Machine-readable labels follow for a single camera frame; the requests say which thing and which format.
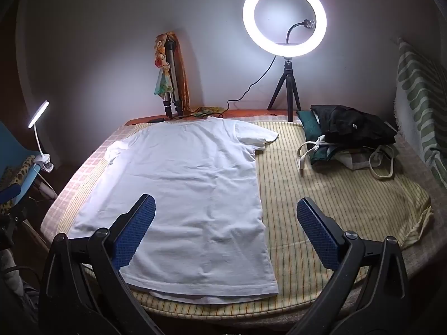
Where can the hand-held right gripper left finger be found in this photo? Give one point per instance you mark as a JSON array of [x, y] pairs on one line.
[[138, 223]]

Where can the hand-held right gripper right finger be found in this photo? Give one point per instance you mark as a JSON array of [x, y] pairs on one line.
[[316, 228]]

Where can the white t-shirt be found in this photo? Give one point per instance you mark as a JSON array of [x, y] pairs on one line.
[[181, 181]]

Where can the black folded clothes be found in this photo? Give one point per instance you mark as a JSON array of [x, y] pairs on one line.
[[356, 124]]

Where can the yellow striped bed sheet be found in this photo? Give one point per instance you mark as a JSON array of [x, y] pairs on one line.
[[331, 188]]

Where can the pink checked blanket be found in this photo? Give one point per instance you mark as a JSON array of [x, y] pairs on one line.
[[80, 181]]

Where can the dark green cloth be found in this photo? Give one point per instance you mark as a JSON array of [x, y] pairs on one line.
[[309, 124]]

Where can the leopard print cloth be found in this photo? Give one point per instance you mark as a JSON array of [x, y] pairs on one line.
[[21, 171]]

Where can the colourful patterned scarf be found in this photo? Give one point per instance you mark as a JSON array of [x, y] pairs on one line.
[[162, 80]]

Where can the blue chair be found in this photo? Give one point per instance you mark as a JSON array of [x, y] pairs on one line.
[[10, 153]]

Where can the white clip lamp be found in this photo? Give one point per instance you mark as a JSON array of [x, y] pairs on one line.
[[38, 113]]

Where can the folded silver tripod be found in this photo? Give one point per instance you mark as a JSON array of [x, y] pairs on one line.
[[173, 76]]

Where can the orange cloth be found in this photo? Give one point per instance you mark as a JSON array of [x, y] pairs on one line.
[[183, 76]]

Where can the small black tripod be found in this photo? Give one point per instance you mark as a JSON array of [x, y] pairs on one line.
[[288, 73]]

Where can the green patterned white cloth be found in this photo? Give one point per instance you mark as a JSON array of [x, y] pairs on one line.
[[415, 87]]

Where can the black gooseneck phone holder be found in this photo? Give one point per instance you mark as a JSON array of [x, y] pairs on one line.
[[291, 33]]

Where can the wooden bed frame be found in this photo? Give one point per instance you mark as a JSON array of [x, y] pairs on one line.
[[244, 113]]

